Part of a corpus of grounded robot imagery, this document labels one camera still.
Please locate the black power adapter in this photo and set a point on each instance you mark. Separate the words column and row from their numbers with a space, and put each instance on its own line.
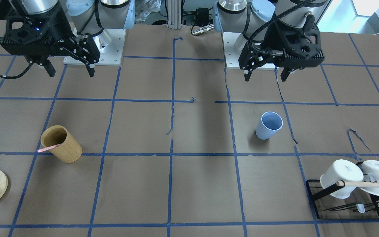
column 201, row 17

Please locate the bamboo cylinder holder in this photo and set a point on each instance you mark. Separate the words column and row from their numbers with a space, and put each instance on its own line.
column 69, row 151

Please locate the black wire mug rack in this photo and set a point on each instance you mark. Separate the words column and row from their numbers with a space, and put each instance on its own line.
column 343, row 203

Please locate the wooden rack dowel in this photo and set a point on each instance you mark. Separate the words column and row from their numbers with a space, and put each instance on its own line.
column 357, row 184

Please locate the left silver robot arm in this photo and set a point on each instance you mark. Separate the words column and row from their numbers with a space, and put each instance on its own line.
column 251, row 19

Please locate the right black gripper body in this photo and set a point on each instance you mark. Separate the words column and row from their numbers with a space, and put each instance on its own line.
column 59, row 32

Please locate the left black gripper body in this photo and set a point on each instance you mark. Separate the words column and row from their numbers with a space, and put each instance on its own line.
column 269, row 40

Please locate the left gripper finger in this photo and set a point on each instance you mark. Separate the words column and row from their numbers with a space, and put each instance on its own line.
column 285, row 74
column 247, row 74

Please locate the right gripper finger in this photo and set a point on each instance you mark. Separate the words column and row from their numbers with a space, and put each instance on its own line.
column 49, row 68
column 90, row 69

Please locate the light blue plastic cup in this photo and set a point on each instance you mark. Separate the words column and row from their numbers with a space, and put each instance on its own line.
column 269, row 124

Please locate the pink chopstick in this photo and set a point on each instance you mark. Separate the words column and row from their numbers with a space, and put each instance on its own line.
column 48, row 148

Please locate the aluminium frame post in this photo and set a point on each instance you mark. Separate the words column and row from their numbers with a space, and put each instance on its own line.
column 174, row 13

